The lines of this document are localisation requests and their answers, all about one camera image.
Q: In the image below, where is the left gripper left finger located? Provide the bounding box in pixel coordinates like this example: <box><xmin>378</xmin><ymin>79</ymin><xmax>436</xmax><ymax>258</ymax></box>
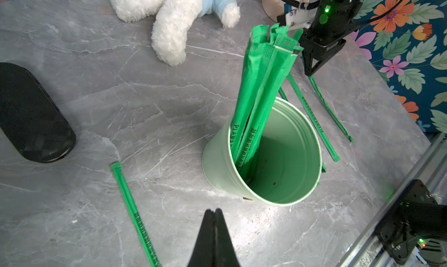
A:
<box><xmin>188</xmin><ymin>210</ymin><xmax>214</xmax><ymax>267</ymax></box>

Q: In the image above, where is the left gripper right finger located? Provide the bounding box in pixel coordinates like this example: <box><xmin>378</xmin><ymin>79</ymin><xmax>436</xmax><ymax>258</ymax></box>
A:
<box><xmin>214</xmin><ymin>208</ymin><xmax>240</xmax><ymax>267</ymax></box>

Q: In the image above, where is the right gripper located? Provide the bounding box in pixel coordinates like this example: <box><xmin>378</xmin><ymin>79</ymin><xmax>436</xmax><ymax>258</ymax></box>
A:
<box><xmin>299</xmin><ymin>17</ymin><xmax>346</xmax><ymax>77</ymax></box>

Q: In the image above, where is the green straw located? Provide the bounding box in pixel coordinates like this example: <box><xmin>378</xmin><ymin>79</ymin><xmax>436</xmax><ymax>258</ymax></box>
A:
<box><xmin>109</xmin><ymin>162</ymin><xmax>162</xmax><ymax>267</ymax></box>
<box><xmin>278</xmin><ymin>87</ymin><xmax>288</xmax><ymax>101</ymax></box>
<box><xmin>287</xmin><ymin>73</ymin><xmax>340</xmax><ymax>162</ymax></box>
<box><xmin>308</xmin><ymin>76</ymin><xmax>353</xmax><ymax>142</ymax></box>

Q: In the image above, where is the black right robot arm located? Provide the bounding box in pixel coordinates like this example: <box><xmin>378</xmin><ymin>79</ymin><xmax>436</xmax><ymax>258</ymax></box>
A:
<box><xmin>281</xmin><ymin>0</ymin><xmax>410</xmax><ymax>77</ymax></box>

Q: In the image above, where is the bundle of green wrapped straws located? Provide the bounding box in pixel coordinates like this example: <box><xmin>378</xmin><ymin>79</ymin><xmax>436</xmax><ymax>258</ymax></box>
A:
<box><xmin>229</xmin><ymin>24</ymin><xmax>302</xmax><ymax>178</ymax></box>

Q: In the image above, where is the light green storage cup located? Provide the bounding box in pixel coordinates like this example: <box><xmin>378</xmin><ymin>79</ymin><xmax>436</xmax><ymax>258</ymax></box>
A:
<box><xmin>202</xmin><ymin>98</ymin><xmax>322</xmax><ymax>207</ymax></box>

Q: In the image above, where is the white plush teddy bear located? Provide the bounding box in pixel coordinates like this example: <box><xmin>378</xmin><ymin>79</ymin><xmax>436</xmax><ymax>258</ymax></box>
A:
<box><xmin>110</xmin><ymin>0</ymin><xmax>240</xmax><ymax>67</ymax></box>

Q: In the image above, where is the black remote control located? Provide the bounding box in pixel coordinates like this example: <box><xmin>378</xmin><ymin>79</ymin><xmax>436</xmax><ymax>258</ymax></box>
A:
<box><xmin>1</xmin><ymin>62</ymin><xmax>76</xmax><ymax>164</ymax></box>

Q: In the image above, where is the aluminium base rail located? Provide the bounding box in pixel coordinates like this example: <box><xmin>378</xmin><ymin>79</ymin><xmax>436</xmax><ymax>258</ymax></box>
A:
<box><xmin>337</xmin><ymin>133</ymin><xmax>447</xmax><ymax>267</ymax></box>

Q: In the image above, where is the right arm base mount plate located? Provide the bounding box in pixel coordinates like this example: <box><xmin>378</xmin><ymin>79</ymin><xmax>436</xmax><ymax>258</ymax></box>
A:
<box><xmin>374</xmin><ymin>179</ymin><xmax>447</xmax><ymax>265</ymax></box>

